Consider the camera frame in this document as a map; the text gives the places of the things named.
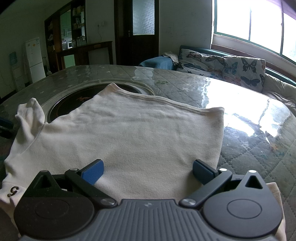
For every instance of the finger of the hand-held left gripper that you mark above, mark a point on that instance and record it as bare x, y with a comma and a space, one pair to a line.
4, 122
5, 132

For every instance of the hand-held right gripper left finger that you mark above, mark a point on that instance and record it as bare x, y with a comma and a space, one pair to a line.
93, 171

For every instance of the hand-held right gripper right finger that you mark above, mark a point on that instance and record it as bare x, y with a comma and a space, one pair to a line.
201, 171

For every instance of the cream shirt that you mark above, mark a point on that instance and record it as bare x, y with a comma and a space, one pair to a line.
138, 139

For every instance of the water dispenser with blue bottle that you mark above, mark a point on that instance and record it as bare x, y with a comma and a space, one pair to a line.
17, 76

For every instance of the black round induction cooktop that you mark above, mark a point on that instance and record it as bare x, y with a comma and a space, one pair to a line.
67, 104

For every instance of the white refrigerator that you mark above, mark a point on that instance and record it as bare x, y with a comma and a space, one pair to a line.
34, 60

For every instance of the dark wooden cabinet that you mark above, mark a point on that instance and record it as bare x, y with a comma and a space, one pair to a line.
52, 46

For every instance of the butterfly print pillow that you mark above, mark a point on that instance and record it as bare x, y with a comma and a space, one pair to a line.
196, 60
245, 69

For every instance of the beige cushion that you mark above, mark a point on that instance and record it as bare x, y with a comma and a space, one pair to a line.
279, 88

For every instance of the dark wooden console table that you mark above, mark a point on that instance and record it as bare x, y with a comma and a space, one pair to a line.
92, 46

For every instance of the blue blanket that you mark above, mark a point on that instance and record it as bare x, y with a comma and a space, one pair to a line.
157, 62

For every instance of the white cloth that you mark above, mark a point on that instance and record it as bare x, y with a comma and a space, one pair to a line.
171, 56

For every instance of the dark door with frosted glass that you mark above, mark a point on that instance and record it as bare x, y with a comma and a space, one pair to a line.
122, 53

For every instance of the teal sofa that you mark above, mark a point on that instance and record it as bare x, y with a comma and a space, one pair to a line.
279, 75

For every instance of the green framed window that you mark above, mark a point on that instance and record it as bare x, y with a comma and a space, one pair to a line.
231, 18

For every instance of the purple window blind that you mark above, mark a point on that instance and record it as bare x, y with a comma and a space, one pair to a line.
289, 7

